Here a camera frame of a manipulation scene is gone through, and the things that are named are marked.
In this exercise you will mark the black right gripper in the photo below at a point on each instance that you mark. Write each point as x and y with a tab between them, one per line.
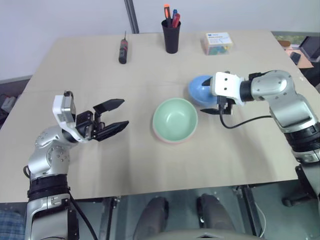
226	106

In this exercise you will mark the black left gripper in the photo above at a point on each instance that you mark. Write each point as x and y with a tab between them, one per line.
86	123

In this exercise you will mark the blue bowl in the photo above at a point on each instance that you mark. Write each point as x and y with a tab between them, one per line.
198	91

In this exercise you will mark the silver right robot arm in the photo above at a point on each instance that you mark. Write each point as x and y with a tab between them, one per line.
290	100

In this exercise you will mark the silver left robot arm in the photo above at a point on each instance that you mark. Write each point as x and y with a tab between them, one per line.
50	160

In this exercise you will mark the green bowl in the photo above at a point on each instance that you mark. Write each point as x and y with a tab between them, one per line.
175	120

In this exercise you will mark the clear box of coloured clips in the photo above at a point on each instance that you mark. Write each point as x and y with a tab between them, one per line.
217	45

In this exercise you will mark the black and red screwdriver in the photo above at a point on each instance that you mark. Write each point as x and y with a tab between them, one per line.
123	50

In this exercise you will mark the black pen cup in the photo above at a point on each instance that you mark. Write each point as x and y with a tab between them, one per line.
171	37

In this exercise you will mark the blue pen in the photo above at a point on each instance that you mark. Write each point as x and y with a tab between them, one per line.
174	13

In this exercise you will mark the markers in cup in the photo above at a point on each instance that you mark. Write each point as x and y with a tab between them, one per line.
167	13

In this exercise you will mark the black phone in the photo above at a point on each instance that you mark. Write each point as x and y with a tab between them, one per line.
295	58

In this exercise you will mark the dark rounded shape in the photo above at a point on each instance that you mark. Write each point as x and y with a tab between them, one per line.
212	211
152	217

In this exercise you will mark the black laptop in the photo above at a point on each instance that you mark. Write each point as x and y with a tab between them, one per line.
310	47

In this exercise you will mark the black clamp on table leg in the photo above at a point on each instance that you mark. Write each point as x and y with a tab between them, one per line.
303	190

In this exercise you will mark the grey robot torso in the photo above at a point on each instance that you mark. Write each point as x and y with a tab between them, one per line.
200	233

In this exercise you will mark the blue checked cloth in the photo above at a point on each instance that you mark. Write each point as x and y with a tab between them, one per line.
11	226

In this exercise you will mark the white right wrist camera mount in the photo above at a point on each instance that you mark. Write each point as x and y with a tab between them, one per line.
226	83

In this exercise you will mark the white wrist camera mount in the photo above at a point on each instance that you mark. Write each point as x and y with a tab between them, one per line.
58	110
226	83

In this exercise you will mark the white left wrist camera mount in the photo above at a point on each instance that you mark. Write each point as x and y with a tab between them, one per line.
58	110

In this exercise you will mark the grey metal post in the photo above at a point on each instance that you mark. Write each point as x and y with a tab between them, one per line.
131	15

